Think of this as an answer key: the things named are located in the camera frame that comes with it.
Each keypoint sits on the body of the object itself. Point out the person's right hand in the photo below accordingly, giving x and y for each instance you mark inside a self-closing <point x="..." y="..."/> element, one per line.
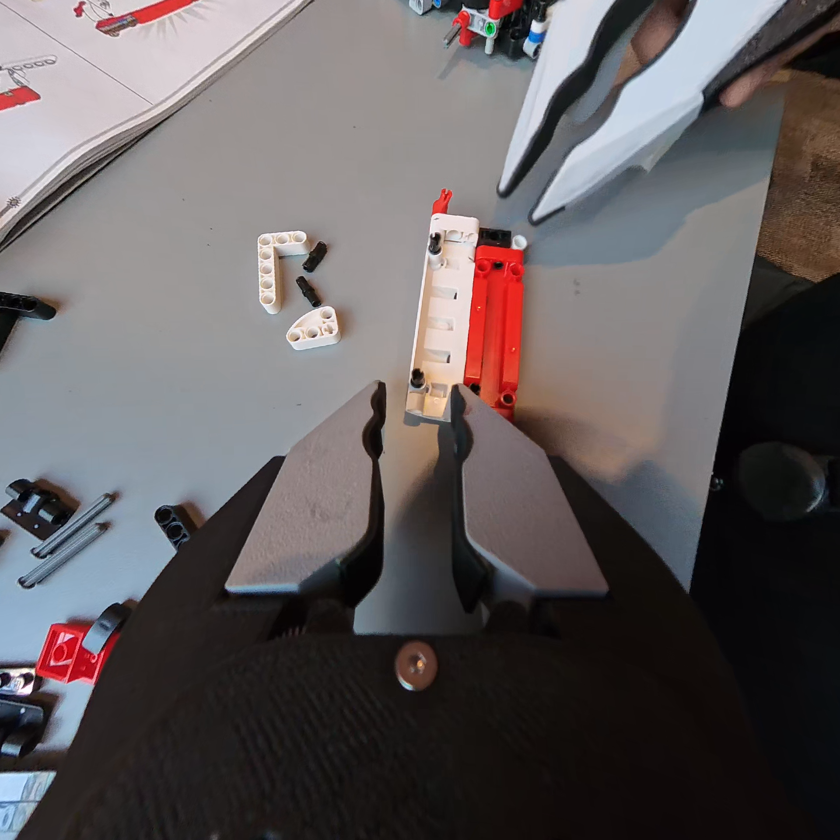
<point x="774" y="65"/>

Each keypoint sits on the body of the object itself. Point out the white angled brick beam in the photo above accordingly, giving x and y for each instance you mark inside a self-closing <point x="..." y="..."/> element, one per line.
<point x="269" y="282"/>

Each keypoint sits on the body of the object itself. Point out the person's dark shoe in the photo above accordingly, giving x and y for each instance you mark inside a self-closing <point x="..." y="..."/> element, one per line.
<point x="781" y="482"/>

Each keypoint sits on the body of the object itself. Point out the white perforated brick plate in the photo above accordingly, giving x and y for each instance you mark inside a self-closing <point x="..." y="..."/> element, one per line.
<point x="315" y="328"/>

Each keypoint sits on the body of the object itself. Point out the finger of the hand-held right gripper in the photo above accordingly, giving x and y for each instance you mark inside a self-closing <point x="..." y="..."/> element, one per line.
<point x="656" y="111"/>
<point x="558" y="65"/>

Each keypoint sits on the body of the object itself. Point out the toy brick race car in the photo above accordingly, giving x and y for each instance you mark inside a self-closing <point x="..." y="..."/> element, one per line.
<point x="489" y="26"/>

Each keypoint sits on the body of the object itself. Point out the small black brick pin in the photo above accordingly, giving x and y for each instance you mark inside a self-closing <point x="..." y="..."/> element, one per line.
<point x="308" y="291"/>
<point x="316" y="256"/>

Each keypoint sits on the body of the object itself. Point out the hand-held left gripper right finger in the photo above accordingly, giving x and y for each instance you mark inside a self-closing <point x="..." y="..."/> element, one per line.
<point x="525" y="518"/>

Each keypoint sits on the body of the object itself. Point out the red and white brick panel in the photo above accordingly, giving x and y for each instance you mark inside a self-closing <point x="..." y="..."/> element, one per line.
<point x="495" y="328"/>

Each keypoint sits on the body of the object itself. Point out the open instruction booklet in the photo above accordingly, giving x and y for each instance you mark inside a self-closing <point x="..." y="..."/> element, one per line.
<point x="98" y="65"/>

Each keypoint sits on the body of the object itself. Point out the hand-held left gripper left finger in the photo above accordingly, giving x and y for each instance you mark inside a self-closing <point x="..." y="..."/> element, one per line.
<point x="308" y="518"/>

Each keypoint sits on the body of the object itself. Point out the pile of brick pieces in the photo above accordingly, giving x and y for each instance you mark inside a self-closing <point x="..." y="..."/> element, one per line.
<point x="65" y="649"/>

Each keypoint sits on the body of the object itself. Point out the small red brick connector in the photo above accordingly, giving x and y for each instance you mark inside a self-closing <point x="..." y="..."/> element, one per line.
<point x="443" y="203"/>

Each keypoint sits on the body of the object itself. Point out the grey desk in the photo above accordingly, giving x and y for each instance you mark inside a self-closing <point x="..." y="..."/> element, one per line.
<point x="197" y="407"/>

